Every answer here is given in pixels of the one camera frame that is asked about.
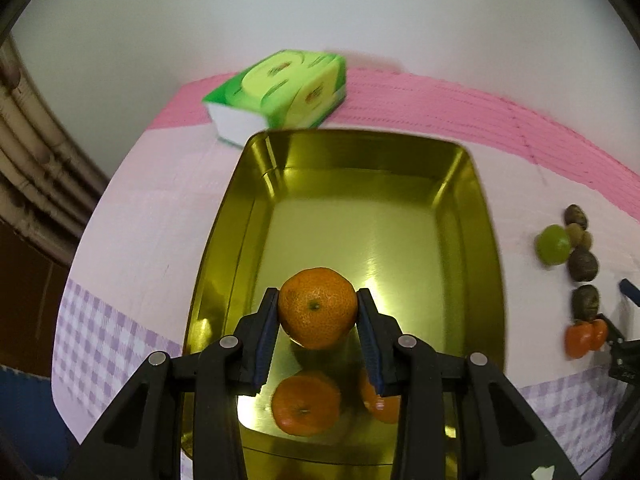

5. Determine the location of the small red tomato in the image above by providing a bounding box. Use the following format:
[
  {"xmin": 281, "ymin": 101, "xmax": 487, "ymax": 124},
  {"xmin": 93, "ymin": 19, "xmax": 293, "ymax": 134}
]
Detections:
[{"xmin": 591, "ymin": 318, "xmax": 608, "ymax": 351}]

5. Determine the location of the large red tomato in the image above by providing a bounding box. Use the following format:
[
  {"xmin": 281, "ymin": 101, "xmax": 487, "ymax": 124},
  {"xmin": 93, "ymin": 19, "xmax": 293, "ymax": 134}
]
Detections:
[{"xmin": 564, "ymin": 322, "xmax": 593, "ymax": 360}]

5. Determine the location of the dark passion fruit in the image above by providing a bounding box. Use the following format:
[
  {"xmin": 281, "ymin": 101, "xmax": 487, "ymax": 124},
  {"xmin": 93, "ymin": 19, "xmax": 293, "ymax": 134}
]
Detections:
[
  {"xmin": 563, "ymin": 204, "xmax": 588, "ymax": 230},
  {"xmin": 570, "ymin": 284, "xmax": 600, "ymax": 322},
  {"xmin": 566, "ymin": 247, "xmax": 599, "ymax": 282}
]

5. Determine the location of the orange mandarin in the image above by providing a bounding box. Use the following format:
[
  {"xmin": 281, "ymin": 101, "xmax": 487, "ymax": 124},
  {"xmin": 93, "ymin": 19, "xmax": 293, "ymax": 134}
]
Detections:
[
  {"xmin": 271, "ymin": 370, "xmax": 342, "ymax": 437},
  {"xmin": 358, "ymin": 368, "xmax": 400, "ymax": 424},
  {"xmin": 278, "ymin": 268, "xmax": 358, "ymax": 350}
]

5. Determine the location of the green tomato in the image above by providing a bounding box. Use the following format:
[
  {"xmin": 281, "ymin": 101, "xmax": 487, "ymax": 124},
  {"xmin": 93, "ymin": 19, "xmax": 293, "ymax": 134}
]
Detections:
[{"xmin": 535, "ymin": 224, "xmax": 572, "ymax": 266}]

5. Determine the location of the brown longan right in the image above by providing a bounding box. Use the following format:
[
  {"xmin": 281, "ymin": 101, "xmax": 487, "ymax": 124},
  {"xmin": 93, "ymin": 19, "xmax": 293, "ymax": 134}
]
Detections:
[{"xmin": 579, "ymin": 231, "xmax": 593, "ymax": 250}]

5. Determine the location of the brown longan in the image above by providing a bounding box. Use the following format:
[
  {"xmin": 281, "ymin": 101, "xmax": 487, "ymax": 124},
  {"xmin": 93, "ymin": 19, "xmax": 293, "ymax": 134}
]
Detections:
[
  {"xmin": 565, "ymin": 223, "xmax": 585, "ymax": 247},
  {"xmin": 579, "ymin": 231, "xmax": 593, "ymax": 250}
]

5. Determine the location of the brown longan left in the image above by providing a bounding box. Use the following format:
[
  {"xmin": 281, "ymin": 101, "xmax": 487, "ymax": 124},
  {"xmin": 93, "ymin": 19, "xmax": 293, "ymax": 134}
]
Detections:
[{"xmin": 565, "ymin": 223, "xmax": 585, "ymax": 247}]

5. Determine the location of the pink and purple tablecloth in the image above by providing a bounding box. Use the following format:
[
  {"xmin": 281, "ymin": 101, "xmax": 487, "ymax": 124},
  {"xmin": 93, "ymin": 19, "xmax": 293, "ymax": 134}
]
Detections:
[{"xmin": 51, "ymin": 68, "xmax": 639, "ymax": 479}]

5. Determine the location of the blue object at floor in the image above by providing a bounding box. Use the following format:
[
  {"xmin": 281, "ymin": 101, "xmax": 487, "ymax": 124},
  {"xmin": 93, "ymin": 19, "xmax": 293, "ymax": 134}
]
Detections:
[{"xmin": 1, "ymin": 365, "xmax": 78, "ymax": 479}]

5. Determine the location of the gold toffee tin box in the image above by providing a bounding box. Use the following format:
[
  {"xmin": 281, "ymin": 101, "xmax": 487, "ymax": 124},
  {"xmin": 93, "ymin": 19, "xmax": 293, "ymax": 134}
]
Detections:
[{"xmin": 180, "ymin": 128, "xmax": 507, "ymax": 480}]

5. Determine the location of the bamboo rattan furniture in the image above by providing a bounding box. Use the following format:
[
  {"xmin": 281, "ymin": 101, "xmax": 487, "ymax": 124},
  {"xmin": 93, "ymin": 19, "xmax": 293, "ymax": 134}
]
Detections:
[{"xmin": 0, "ymin": 37, "xmax": 108, "ymax": 266}]

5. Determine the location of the green tissue pack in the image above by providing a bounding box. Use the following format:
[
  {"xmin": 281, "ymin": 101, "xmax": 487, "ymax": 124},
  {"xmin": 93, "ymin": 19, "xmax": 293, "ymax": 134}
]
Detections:
[{"xmin": 203, "ymin": 49, "xmax": 347, "ymax": 148}]

